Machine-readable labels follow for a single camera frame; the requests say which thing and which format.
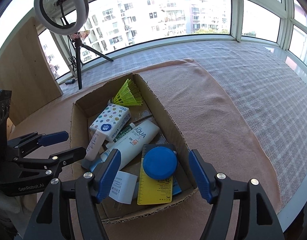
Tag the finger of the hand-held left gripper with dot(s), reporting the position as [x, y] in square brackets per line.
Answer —
[68, 155]
[54, 137]

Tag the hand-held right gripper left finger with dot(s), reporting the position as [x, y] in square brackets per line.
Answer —
[108, 177]

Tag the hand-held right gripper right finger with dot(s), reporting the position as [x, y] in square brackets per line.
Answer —
[201, 177]

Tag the white plug adapter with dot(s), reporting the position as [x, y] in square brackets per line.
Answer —
[123, 186]

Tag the blue phone stand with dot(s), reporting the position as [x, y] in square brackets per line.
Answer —
[176, 188]

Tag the white tube grey cap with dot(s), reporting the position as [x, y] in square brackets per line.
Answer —
[94, 146]

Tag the blue round case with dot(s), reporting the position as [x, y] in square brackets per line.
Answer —
[159, 162]

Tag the yellow ruler card pack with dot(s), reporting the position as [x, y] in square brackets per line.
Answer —
[153, 192]

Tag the white sunscreen tube blue cap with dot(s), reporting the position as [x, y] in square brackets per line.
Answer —
[138, 140]

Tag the green and white tube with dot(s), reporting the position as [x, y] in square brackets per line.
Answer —
[123, 131]

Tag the patterned white tissue pack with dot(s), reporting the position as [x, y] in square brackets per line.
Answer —
[108, 120]

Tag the brown cardboard box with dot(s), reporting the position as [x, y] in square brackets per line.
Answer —
[168, 120]

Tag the yellow plastic shuttlecock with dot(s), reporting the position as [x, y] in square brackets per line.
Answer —
[128, 96]

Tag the black remote power strip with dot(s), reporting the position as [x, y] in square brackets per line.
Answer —
[69, 81]

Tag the large light wooden board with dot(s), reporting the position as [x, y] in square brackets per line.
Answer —
[23, 80]

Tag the pink paper tag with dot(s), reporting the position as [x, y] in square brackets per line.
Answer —
[81, 34]

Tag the grey checked cloth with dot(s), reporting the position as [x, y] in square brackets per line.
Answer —
[256, 80]

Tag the white window frame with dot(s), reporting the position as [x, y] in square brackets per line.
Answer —
[237, 15]

